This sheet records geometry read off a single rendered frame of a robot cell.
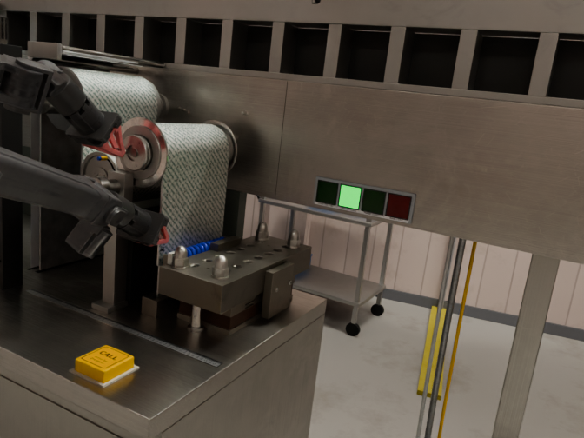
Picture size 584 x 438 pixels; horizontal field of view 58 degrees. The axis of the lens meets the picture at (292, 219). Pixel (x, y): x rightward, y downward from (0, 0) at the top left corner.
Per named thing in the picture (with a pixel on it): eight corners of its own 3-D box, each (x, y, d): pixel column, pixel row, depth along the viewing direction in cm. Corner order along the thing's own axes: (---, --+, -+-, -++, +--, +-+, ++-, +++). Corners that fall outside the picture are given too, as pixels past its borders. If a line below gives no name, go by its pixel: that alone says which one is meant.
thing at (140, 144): (144, 175, 108) (117, 166, 111) (150, 174, 110) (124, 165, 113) (148, 138, 106) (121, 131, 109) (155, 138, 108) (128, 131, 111)
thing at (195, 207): (156, 265, 114) (161, 182, 110) (219, 244, 134) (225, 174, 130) (158, 265, 114) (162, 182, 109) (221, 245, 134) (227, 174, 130)
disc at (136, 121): (109, 175, 116) (119, 109, 111) (111, 175, 116) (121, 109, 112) (160, 196, 110) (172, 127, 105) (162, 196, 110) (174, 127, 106)
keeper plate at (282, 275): (261, 316, 118) (265, 270, 116) (282, 304, 127) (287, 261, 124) (269, 320, 117) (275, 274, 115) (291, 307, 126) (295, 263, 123)
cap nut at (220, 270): (207, 276, 105) (209, 255, 104) (217, 272, 108) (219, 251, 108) (222, 281, 104) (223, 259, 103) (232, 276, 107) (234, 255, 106)
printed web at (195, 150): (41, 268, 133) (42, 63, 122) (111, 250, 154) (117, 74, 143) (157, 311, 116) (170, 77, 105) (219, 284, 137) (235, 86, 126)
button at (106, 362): (74, 371, 90) (74, 358, 89) (105, 355, 96) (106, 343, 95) (103, 385, 87) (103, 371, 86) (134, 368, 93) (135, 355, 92)
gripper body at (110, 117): (107, 145, 99) (82, 120, 93) (70, 139, 103) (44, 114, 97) (124, 119, 101) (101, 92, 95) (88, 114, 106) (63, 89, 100)
